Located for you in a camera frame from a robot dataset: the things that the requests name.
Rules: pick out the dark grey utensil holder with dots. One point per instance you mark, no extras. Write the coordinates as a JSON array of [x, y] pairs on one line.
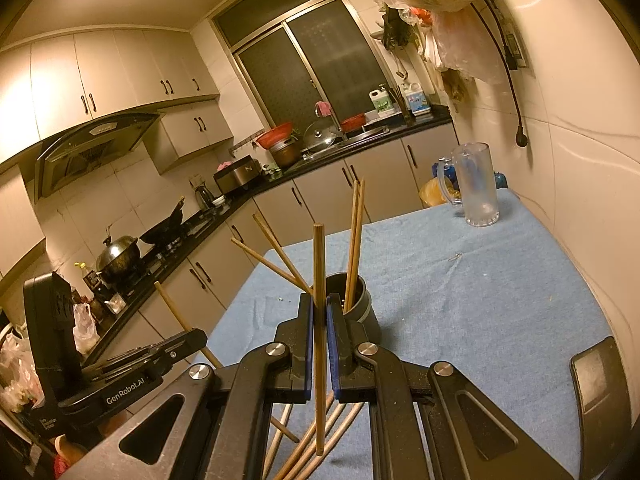
[[362, 305]]

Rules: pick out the pink cloth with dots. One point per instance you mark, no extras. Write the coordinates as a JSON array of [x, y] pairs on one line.
[[324, 109]]

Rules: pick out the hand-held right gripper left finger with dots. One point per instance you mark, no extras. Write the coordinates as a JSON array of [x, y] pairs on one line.
[[308, 350]]

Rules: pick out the wall power outlet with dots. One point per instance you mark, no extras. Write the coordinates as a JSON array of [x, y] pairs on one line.
[[516, 50]]

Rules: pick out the yellow plastic bag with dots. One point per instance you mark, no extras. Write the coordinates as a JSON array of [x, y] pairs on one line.
[[432, 192]]

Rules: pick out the steel countertop appliance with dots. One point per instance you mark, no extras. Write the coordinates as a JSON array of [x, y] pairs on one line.
[[237, 176]]

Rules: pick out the dark hanging gloves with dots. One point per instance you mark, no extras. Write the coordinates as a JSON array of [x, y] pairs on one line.
[[397, 30]]

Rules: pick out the long wooden chopstick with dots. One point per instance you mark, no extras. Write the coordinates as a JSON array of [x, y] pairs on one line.
[[352, 220], [319, 260], [280, 248], [359, 220], [172, 305], [265, 260]]

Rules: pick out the steel pot with lid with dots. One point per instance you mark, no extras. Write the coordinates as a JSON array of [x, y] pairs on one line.
[[117, 257]]

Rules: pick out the person's left hand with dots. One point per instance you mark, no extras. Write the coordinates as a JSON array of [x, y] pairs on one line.
[[70, 449]]

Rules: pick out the black smartphone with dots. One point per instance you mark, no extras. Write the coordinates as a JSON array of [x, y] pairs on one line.
[[600, 390]]

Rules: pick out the dark kettle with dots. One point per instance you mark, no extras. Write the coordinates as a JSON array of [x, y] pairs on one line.
[[204, 197]]

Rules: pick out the glass pot lid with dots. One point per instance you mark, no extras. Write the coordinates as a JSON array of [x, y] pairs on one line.
[[320, 136]]

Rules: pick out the large red basin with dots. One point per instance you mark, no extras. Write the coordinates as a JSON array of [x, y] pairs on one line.
[[274, 135]]

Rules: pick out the clear glass mug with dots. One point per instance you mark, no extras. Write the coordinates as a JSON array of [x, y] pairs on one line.
[[477, 185]]

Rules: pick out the white blue detergent bottle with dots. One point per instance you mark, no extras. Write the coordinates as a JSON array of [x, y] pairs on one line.
[[417, 100]]

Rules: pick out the pale hanging plastic bag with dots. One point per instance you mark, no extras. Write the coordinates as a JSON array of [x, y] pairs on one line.
[[465, 45]]

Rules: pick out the black kitchen countertop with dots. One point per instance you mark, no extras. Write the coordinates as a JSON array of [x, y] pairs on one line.
[[430, 117]]

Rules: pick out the black wok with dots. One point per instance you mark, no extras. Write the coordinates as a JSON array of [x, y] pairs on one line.
[[162, 227]]

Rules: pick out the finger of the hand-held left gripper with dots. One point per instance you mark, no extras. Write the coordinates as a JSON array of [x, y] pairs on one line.
[[182, 345]]

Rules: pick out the small red basin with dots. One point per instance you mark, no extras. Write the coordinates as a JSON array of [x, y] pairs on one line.
[[352, 122]]

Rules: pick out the white green detergent bottle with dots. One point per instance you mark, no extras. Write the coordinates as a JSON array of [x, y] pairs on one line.
[[382, 102]]

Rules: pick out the cream wall cabinets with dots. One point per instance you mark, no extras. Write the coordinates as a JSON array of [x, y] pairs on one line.
[[110, 75]]

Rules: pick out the pile of bamboo chopsticks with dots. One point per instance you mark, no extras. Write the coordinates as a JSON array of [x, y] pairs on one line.
[[298, 455]]

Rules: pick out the steel kitchen sink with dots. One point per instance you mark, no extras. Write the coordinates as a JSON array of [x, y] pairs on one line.
[[367, 133]]

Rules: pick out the dark frosted window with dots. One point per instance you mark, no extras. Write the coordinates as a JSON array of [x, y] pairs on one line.
[[310, 60]]

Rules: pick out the brown cooking pot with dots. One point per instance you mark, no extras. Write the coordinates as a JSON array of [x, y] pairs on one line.
[[285, 156]]

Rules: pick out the white plastic bag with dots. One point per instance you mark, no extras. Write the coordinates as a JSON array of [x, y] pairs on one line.
[[85, 327]]

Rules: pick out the steel range hood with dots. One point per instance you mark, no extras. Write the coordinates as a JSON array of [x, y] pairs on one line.
[[95, 145]]

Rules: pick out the dark sauce bottle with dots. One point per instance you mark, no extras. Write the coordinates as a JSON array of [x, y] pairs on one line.
[[92, 282]]

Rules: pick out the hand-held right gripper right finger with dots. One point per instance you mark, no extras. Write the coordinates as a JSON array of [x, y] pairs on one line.
[[334, 360]]

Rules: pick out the cream lower kitchen cabinets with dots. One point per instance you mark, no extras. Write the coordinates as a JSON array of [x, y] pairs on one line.
[[320, 195]]

